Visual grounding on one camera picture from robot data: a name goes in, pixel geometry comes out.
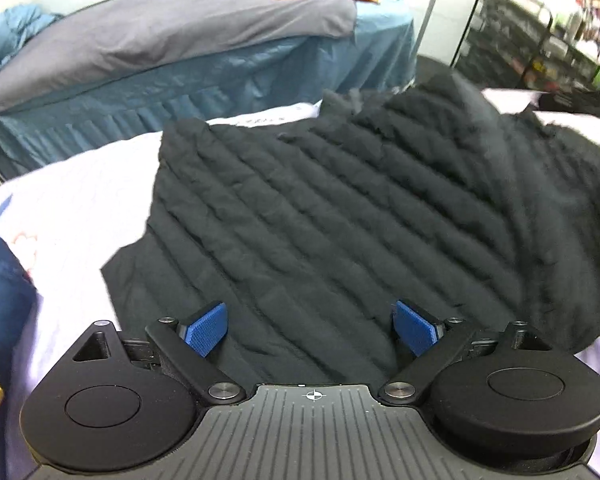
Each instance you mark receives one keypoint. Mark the black garment white lettering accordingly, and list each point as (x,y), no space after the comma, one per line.
(571,102)

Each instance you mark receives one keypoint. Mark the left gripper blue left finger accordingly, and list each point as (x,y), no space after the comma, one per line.
(204,330)

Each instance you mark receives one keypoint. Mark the black metal shelf rack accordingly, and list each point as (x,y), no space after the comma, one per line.
(522,44)

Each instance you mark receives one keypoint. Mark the black quilted jacket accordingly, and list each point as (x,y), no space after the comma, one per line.
(309,232)

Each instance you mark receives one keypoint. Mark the light blue duvet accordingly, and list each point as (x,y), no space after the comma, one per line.
(20,24)

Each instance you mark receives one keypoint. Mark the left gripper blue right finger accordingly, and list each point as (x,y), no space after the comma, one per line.
(415,327)

